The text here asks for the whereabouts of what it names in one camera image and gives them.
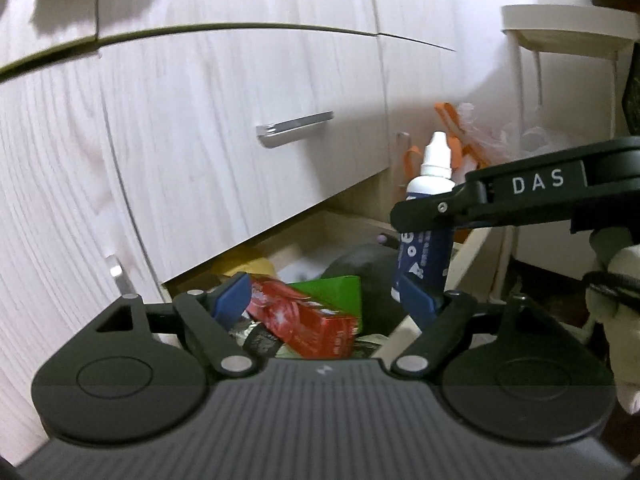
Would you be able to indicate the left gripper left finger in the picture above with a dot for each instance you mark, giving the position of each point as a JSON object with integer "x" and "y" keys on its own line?
{"x": 208, "y": 318}

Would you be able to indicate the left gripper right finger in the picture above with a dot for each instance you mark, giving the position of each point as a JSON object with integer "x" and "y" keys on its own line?
{"x": 444, "y": 319}

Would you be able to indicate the dark round object in drawer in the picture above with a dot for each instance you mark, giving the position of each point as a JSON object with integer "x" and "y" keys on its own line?
{"x": 375, "y": 265}

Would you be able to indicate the white gloved right hand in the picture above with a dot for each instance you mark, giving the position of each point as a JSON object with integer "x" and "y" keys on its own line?
{"x": 618, "y": 253}

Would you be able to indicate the translucent plastic bag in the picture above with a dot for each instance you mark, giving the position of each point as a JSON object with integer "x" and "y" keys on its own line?
{"x": 498, "y": 146}

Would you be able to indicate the green cardboard box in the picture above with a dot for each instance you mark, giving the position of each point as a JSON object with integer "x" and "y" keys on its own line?
{"x": 342, "y": 292}

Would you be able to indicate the red toothpaste box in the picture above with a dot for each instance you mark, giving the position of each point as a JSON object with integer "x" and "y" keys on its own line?
{"x": 311, "y": 329}

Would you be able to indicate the orange fabric tote bag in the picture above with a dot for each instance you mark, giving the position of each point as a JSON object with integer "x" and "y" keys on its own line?
{"x": 465, "y": 155}

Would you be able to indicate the white trolley rack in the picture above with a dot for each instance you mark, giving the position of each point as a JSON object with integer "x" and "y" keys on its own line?
{"x": 560, "y": 67}

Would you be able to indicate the left cabinet door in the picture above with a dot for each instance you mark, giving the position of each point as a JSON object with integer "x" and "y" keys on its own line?
{"x": 64, "y": 224}

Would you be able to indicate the cabinet door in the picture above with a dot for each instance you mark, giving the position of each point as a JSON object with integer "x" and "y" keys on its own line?
{"x": 415, "y": 77}
{"x": 64, "y": 224}

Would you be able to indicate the right cabinet door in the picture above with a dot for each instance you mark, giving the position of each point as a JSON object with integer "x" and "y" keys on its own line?
{"x": 415, "y": 77}

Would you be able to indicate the left door metal handle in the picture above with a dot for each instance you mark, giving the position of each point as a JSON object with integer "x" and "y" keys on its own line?
{"x": 119, "y": 275}

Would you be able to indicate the door metal handle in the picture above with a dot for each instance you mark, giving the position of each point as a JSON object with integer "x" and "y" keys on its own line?
{"x": 403, "y": 140}
{"x": 119, "y": 275}

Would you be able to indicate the right door metal handle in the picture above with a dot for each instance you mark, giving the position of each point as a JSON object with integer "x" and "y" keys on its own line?
{"x": 403, "y": 140}

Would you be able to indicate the upper drawer metal handle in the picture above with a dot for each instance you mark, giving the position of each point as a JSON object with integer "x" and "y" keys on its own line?
{"x": 292, "y": 130}

